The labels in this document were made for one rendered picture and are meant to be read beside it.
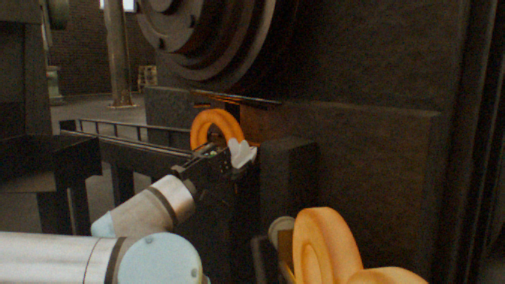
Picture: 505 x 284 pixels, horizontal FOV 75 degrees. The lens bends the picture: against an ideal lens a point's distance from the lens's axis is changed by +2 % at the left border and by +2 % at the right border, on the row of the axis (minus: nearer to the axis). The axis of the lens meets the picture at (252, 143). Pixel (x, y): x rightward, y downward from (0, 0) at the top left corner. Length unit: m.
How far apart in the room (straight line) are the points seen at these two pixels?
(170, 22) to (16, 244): 0.50
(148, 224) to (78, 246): 0.15
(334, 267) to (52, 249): 0.32
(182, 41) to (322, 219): 0.47
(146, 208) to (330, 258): 0.34
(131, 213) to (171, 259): 0.19
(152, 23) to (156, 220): 0.44
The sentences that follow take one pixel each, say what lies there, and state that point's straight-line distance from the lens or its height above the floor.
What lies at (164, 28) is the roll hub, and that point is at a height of 1.03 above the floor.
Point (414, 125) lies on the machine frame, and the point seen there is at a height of 0.85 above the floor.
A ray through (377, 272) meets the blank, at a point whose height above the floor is 0.79.
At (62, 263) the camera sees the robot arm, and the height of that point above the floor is 0.73.
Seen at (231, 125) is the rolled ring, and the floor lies 0.81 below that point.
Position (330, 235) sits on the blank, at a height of 0.77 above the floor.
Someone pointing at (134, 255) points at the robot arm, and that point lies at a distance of 0.42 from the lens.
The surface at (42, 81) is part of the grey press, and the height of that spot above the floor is 0.79.
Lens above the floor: 0.95
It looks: 14 degrees down
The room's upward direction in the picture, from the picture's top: straight up
